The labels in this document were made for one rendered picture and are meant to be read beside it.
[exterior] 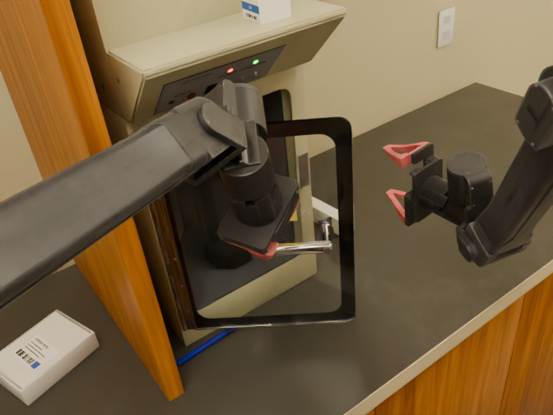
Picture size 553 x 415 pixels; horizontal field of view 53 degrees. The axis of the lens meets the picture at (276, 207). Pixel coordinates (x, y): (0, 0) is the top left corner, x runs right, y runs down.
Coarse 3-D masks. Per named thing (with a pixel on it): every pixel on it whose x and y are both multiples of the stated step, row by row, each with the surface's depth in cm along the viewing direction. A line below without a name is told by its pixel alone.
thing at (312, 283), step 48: (288, 144) 79; (336, 144) 79; (192, 192) 84; (336, 192) 83; (192, 240) 89; (288, 240) 89; (336, 240) 89; (192, 288) 95; (240, 288) 95; (288, 288) 95; (336, 288) 94
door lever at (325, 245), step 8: (328, 224) 87; (320, 232) 87; (328, 232) 86; (320, 240) 84; (328, 240) 84; (280, 248) 84; (288, 248) 84; (296, 248) 83; (304, 248) 83; (312, 248) 83; (320, 248) 83; (328, 248) 83
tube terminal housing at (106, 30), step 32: (96, 0) 69; (128, 0) 72; (160, 0) 74; (192, 0) 77; (224, 0) 80; (96, 32) 72; (128, 32) 73; (160, 32) 76; (96, 64) 78; (288, 96) 97; (128, 128) 79; (160, 256) 92; (160, 288) 102
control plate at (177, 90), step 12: (276, 48) 77; (240, 60) 74; (252, 60) 77; (264, 60) 79; (204, 72) 72; (216, 72) 74; (228, 72) 76; (240, 72) 79; (252, 72) 81; (264, 72) 84; (168, 84) 70; (180, 84) 72; (192, 84) 74; (204, 84) 76; (168, 96) 73; (180, 96) 76; (156, 108) 75; (168, 108) 77
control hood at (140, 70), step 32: (192, 32) 76; (224, 32) 74; (256, 32) 73; (288, 32) 75; (320, 32) 80; (128, 64) 68; (160, 64) 66; (192, 64) 68; (224, 64) 73; (288, 64) 86; (128, 96) 72
